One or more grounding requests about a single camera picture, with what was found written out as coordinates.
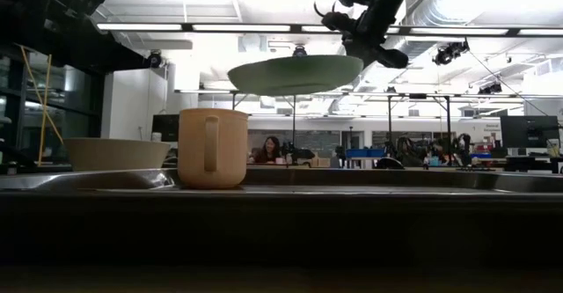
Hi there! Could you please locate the green plate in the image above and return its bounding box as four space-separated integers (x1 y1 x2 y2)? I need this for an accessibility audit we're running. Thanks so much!
227 54 365 97

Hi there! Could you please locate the black computer monitor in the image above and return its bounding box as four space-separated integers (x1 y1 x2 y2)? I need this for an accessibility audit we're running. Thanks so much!
500 115 560 149
151 114 180 143

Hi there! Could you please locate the peach ribbed mug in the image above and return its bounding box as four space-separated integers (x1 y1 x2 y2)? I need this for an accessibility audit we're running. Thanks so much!
177 107 250 190

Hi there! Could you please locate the white bowl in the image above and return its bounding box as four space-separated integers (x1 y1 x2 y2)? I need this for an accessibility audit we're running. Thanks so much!
62 137 179 172

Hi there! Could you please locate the blue storage bin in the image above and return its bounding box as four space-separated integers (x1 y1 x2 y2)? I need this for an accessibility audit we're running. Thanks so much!
346 148 388 158

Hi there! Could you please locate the person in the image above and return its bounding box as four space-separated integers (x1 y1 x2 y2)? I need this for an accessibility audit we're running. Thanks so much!
253 135 285 165

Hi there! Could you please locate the black metal rack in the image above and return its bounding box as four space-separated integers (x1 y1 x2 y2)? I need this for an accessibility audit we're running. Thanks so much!
230 90 454 144

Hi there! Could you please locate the black ceiling camera cluster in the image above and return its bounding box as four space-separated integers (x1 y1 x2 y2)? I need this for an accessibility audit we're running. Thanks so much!
431 40 471 67

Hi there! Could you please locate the long ceiling light bar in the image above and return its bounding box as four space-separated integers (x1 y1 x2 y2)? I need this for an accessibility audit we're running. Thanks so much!
95 22 563 38

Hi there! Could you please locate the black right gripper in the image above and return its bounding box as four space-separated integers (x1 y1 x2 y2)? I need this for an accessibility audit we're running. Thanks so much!
323 11 409 70

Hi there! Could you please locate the black ceiling fixture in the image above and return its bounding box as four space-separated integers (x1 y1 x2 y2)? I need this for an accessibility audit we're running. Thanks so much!
477 81 505 96

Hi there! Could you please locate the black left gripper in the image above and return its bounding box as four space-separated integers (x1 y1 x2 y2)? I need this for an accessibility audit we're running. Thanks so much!
56 19 146 72

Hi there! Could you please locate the silver ceiling air duct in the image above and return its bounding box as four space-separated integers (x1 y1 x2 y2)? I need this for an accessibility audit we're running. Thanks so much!
389 0 546 68

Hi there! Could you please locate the yellow cable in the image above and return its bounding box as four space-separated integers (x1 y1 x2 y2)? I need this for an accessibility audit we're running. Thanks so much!
37 55 54 165
19 44 65 144

